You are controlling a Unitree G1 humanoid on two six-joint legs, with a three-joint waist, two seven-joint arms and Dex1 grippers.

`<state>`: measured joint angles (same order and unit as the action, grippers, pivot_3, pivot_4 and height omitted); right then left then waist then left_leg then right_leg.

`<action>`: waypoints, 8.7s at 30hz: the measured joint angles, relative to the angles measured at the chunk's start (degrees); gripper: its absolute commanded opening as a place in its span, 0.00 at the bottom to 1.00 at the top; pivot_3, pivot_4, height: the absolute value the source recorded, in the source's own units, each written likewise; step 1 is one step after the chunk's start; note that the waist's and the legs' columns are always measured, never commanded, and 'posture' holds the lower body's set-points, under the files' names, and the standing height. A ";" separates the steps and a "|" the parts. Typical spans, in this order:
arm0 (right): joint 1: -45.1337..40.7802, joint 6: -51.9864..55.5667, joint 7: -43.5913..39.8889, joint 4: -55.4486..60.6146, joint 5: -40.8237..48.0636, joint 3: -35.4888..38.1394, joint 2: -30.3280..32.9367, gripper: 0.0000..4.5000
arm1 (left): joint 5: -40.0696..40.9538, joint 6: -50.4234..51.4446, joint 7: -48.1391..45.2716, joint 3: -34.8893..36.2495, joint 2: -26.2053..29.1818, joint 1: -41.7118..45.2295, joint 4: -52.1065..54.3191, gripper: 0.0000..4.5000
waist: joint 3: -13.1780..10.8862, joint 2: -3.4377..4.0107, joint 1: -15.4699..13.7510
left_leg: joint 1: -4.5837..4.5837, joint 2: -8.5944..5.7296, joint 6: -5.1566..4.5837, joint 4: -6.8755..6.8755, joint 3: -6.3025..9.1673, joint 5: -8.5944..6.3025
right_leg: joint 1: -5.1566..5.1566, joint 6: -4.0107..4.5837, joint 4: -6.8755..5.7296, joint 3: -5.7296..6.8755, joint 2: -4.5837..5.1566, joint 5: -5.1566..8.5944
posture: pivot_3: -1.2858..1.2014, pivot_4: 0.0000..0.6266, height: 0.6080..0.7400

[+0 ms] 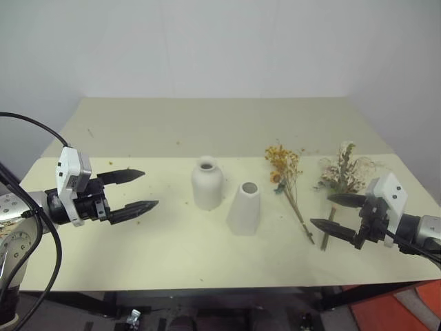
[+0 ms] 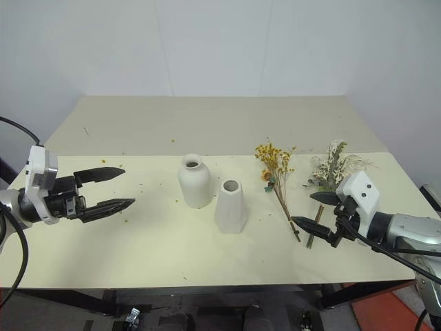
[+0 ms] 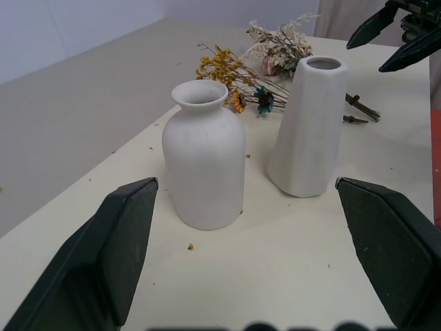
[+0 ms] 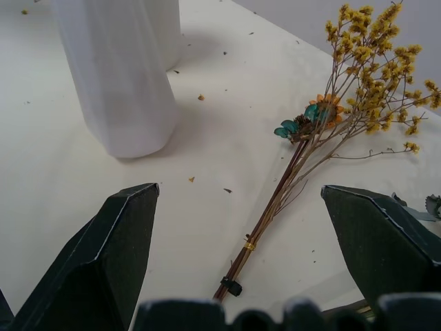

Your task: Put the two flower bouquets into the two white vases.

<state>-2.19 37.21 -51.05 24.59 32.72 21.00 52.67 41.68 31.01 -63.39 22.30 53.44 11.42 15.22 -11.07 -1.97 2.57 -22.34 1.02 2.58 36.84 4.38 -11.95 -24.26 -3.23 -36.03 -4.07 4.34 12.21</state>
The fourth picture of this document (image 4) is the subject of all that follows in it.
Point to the tall white faceted vase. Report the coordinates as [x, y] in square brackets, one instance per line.
[119, 79]

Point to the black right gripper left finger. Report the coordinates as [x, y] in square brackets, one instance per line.
[100, 262]

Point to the dried yellow flower bouquet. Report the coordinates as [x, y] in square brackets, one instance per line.
[293, 172]

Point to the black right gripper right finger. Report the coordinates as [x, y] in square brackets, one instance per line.
[375, 248]

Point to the white round vase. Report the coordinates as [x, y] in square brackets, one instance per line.
[169, 34]

